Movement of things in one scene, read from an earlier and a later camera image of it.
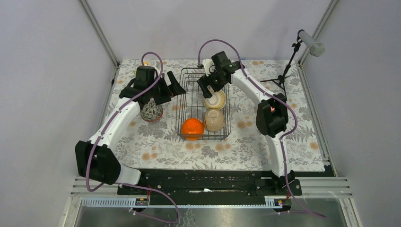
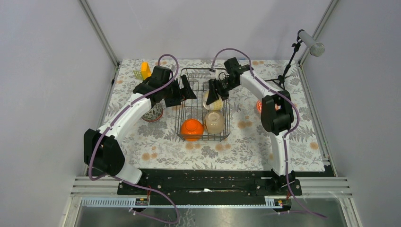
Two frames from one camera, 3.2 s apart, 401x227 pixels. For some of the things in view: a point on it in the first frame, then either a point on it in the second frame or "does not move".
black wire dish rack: [197, 117] does not move
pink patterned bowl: [152, 112] does not move
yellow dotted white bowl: [216, 101] does not move
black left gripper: [175, 89] to [186, 93]
